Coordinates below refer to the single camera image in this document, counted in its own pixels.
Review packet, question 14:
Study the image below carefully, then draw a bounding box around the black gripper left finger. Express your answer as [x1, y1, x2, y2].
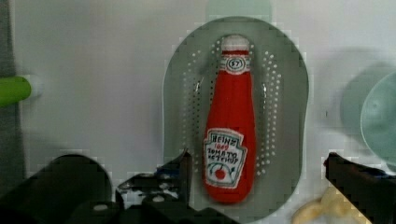
[115, 148, 192, 209]

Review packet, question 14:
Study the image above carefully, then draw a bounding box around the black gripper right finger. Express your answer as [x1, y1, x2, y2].
[323, 152, 396, 224]

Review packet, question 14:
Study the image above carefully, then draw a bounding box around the red plush ketchup bottle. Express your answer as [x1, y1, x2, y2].
[202, 35, 256, 203]

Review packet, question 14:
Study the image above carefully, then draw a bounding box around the yellow toy banana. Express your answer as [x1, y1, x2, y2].
[291, 187, 373, 224]

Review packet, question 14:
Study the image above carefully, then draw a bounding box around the green cup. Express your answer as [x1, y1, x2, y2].
[361, 73, 396, 166]

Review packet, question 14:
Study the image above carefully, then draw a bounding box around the green handled tool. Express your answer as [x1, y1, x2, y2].
[0, 77, 32, 106]

